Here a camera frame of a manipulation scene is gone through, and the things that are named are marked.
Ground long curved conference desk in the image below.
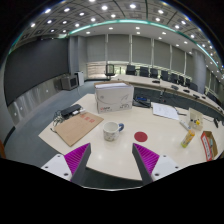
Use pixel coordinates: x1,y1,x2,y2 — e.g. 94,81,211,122
113,75,224,116

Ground clear plastic box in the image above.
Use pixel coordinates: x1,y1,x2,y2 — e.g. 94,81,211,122
187,108,203,130

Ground black power adapter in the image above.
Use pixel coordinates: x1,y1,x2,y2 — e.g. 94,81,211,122
61,104,81,117

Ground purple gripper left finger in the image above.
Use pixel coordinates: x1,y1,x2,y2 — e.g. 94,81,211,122
41,142,92,186

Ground yellow bottle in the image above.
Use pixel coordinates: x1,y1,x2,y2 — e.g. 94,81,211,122
181,129,195,148

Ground black office chair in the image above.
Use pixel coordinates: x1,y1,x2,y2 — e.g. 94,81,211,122
105,64,115,80

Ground white mug with blue handle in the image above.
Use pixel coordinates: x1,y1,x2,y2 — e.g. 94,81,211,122
103,122,124,141

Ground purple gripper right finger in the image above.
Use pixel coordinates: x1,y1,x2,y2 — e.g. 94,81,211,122
131,142,183,186

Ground brown paper envelope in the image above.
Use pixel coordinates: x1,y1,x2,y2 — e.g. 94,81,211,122
55,112,103,146

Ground red round coaster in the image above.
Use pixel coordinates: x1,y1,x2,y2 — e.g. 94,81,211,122
134,132,148,142

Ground red and brown carton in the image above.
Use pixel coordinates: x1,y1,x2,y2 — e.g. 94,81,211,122
201,131,218,161

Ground white paper sheets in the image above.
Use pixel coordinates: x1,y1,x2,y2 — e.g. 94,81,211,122
153,103,179,120

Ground white pedestal cabinet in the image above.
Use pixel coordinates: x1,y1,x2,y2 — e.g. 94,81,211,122
74,71,84,86

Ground white cardboard box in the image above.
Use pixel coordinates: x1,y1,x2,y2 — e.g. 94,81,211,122
95,81,134,114

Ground grey cabinet on floor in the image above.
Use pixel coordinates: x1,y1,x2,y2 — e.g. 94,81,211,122
61,76,78,90

